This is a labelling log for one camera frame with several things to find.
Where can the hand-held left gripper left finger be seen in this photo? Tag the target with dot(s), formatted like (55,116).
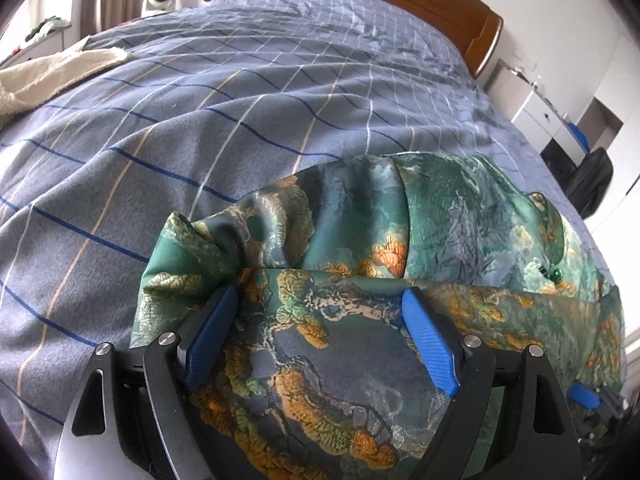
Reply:
(212,335)

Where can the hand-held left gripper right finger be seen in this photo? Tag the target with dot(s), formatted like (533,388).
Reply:
(430,345)

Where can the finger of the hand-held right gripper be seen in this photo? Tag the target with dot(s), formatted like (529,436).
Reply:
(586,395)

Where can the green patterned jacket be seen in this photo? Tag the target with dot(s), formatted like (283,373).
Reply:
(350,260)

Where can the black bag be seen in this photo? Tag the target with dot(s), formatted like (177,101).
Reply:
(592,180)

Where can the blue checked duvet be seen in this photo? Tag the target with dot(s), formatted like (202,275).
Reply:
(200,110)

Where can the blue item on desk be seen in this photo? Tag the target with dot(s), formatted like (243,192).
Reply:
(577,135)

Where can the white bedside cabinet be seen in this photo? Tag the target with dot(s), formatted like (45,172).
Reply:
(530,105)

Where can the white wardrobe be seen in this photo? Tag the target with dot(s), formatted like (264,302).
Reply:
(620,100)

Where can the cream fleece garment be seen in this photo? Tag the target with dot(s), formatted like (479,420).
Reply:
(45,77)

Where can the white window cabinet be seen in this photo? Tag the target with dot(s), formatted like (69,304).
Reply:
(40,50)

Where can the blue checked pillow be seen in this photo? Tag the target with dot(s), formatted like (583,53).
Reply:
(310,15)

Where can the green cloth on cabinet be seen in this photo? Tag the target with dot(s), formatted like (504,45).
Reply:
(47,27)

